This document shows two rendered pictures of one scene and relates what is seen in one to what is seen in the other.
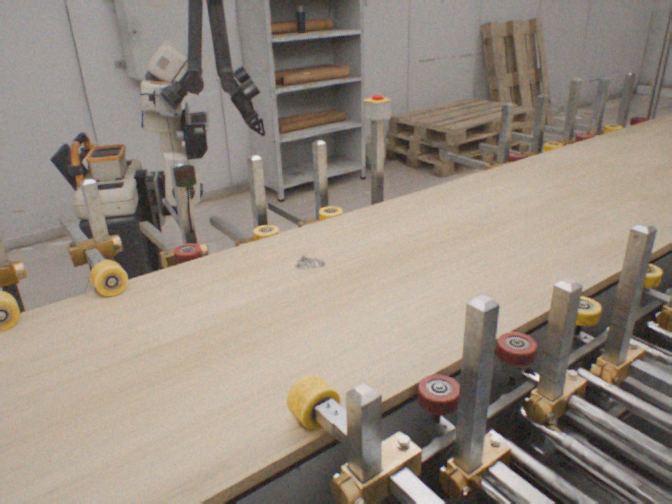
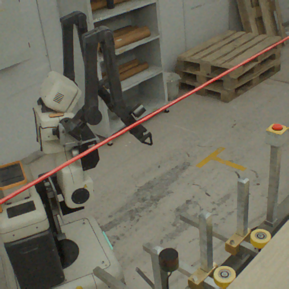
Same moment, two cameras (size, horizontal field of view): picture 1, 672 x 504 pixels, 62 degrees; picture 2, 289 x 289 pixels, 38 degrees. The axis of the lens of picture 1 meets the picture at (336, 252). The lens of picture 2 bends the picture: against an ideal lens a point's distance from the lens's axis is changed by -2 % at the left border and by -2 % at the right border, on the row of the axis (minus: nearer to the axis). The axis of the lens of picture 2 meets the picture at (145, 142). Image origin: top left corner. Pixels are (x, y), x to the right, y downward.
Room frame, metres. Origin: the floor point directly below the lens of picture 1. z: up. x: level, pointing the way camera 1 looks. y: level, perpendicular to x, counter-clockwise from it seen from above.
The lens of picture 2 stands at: (0.59, 0.59, 2.10)
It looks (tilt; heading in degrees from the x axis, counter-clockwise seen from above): 30 degrees down; 352
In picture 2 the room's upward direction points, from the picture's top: 7 degrees counter-clockwise
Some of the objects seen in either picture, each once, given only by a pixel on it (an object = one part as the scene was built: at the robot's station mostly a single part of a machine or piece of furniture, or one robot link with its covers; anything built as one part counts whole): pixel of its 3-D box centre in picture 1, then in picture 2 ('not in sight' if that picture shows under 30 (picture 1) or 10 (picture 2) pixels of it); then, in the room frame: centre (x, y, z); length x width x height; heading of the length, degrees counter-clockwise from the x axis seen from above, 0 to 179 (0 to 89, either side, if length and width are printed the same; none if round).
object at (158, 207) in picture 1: (176, 190); (66, 189); (2.67, 0.79, 0.68); 0.28 x 0.27 x 0.25; 12
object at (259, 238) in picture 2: (331, 224); (259, 245); (1.75, 0.01, 0.85); 0.08 x 0.08 x 0.11
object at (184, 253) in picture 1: (190, 264); not in sight; (1.48, 0.44, 0.85); 0.08 x 0.08 x 0.11
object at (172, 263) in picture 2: (184, 171); (169, 257); (1.53, 0.43, 1.13); 0.06 x 0.06 x 0.02
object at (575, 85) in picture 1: (569, 128); not in sight; (2.73, -1.18, 0.91); 0.04 x 0.04 x 0.48; 35
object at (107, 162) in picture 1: (108, 162); (12, 182); (2.55, 1.06, 0.87); 0.23 x 0.15 x 0.11; 12
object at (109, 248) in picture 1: (95, 249); not in sight; (1.41, 0.68, 0.95); 0.14 x 0.06 x 0.05; 125
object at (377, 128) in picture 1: (377, 178); (274, 185); (2.01, -0.17, 0.93); 0.05 x 0.05 x 0.45; 35
